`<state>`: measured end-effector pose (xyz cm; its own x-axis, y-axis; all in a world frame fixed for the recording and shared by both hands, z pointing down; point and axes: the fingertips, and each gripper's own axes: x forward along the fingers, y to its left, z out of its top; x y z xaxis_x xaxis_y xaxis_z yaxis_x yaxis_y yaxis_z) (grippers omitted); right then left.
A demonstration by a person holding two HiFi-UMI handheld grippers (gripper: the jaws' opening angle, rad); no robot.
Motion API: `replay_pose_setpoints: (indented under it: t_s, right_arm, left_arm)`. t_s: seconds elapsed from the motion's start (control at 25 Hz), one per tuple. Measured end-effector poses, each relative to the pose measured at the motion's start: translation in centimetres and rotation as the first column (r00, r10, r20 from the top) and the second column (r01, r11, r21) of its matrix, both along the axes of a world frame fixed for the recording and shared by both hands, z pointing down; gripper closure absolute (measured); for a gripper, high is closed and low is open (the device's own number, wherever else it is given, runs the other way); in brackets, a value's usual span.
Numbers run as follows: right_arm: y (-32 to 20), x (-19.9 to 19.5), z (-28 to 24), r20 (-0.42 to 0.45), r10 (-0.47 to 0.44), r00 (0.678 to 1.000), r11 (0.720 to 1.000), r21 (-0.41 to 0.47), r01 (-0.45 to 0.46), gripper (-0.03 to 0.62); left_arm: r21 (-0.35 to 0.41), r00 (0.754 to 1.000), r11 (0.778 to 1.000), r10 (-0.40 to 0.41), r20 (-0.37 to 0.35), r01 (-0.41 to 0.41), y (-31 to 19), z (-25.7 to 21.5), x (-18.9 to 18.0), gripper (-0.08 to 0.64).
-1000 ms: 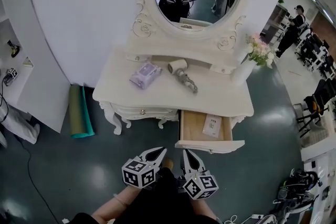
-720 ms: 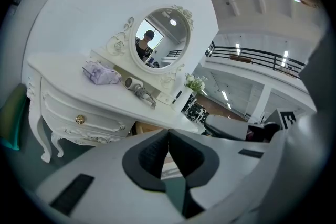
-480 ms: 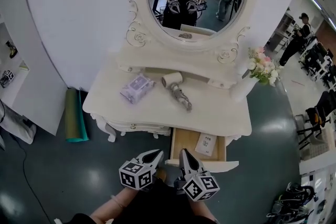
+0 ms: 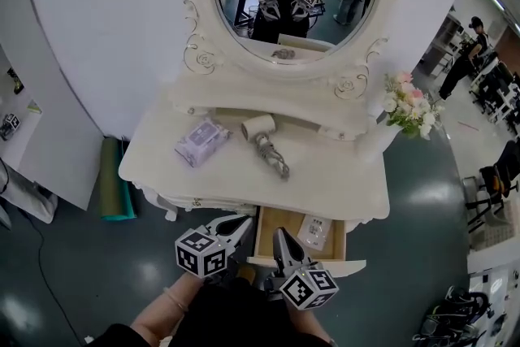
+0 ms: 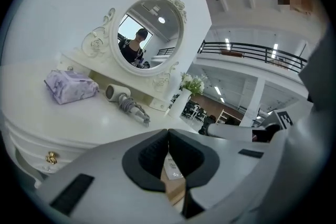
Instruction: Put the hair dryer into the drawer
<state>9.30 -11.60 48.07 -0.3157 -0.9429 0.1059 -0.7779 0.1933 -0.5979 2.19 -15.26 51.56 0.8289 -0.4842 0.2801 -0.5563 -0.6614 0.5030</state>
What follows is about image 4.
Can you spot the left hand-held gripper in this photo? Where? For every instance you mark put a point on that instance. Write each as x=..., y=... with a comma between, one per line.
x=199, y=254

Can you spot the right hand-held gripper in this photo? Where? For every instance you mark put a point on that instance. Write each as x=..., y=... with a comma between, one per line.
x=308, y=290

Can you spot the wooden drawer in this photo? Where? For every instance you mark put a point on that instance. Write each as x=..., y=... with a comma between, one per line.
x=270, y=235

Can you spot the cream hair dryer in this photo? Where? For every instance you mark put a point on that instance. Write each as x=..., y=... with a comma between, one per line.
x=260, y=125

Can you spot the person's right forearm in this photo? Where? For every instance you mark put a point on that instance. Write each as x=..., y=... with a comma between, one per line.
x=308, y=323

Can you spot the person's left forearm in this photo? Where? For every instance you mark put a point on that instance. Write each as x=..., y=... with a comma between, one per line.
x=166, y=315

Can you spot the white dressing table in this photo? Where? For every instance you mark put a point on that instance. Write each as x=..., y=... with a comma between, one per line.
x=325, y=183

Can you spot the pale paper packet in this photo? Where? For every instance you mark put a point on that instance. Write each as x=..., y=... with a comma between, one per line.
x=313, y=231

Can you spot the person's brown shoe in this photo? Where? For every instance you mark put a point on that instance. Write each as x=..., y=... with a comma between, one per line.
x=245, y=273

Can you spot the person's black clothing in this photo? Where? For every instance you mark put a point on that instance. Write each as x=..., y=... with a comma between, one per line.
x=235, y=317

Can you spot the purple wet wipes pack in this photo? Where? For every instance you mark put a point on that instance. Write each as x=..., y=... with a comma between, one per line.
x=201, y=140

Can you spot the teal rolled mat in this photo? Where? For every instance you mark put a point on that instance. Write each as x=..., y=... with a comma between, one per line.
x=129, y=203

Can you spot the white vase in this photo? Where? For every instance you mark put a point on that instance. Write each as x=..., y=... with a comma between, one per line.
x=375, y=142

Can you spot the pile of black headgear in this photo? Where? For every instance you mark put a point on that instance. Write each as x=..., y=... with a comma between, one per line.
x=459, y=317

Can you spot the white shelf unit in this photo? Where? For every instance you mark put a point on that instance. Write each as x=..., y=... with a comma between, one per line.
x=61, y=158

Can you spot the pink white flower bouquet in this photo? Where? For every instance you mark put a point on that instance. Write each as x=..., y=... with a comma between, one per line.
x=410, y=105

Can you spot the white padded bundle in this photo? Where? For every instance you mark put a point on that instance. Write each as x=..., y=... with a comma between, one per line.
x=32, y=195

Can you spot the black orange desk chair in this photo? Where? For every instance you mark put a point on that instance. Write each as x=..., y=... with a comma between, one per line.
x=493, y=187

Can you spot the idle hand-held gripper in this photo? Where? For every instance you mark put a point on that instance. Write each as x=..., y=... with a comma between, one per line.
x=10, y=124

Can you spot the row of black office chairs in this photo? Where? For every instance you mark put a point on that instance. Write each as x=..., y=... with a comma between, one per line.
x=497, y=97

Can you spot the small table lamp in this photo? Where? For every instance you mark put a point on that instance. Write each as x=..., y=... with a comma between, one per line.
x=15, y=80

